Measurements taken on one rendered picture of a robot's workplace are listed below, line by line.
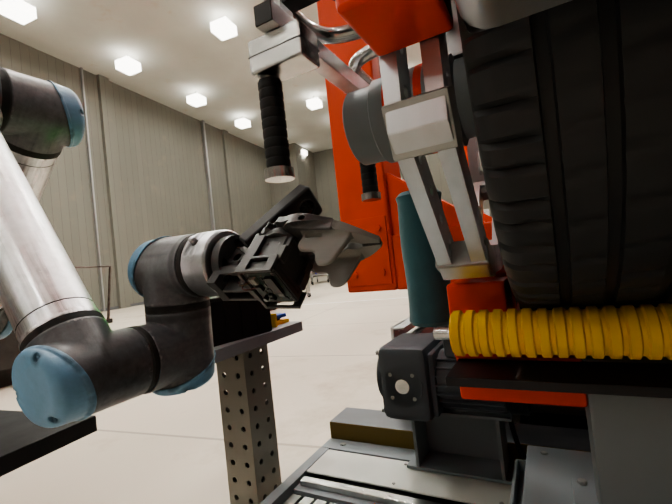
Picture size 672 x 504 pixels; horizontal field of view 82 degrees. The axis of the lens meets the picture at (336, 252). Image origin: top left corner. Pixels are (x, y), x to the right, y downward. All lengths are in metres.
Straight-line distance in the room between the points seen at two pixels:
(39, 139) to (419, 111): 0.75
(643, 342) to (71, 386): 0.59
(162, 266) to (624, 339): 0.55
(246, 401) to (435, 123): 0.89
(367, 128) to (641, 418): 0.53
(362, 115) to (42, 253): 0.48
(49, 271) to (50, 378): 0.14
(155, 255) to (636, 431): 0.65
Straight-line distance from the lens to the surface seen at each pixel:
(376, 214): 1.15
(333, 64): 0.74
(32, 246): 0.62
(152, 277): 0.59
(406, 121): 0.40
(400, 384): 0.96
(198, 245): 0.52
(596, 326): 0.50
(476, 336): 0.51
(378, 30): 0.39
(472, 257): 0.50
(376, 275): 1.15
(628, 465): 0.65
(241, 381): 1.10
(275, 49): 0.61
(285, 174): 0.56
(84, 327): 0.54
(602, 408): 0.63
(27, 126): 0.93
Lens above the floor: 0.62
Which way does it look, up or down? 1 degrees up
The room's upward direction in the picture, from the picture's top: 6 degrees counter-clockwise
